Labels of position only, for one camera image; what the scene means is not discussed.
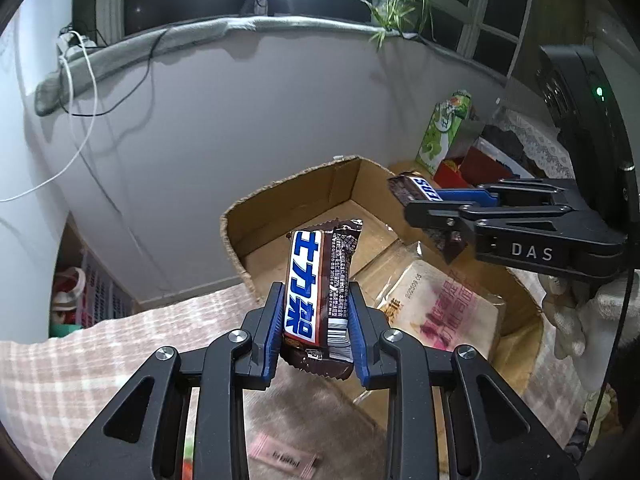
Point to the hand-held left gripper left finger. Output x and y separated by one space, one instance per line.
272 332

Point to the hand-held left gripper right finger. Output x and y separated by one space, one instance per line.
358 342

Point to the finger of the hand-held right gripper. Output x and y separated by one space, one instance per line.
450 215
465 195

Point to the brown chocolate bar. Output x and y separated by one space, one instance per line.
305 285
406 189

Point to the pink sachet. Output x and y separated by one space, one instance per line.
285 455

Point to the cardboard box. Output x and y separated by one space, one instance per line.
310 195

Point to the person's right hand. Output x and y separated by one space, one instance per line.
575 320

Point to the red box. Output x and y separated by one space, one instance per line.
475 167

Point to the grey paper bag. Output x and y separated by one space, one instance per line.
467 140

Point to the white lace cloth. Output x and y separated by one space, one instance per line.
530 140

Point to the green carton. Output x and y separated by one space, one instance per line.
440 135

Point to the clear bread packet pink print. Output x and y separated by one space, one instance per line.
450 310

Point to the checked tablecloth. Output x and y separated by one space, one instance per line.
75 375

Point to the potted spider plant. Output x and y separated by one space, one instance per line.
395 5

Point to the red white bag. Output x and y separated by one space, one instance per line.
67 290

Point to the grey windowsill cloth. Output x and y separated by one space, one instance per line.
200 30

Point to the white-framed window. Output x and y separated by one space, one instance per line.
175 0

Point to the white power strip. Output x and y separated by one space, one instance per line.
70 42

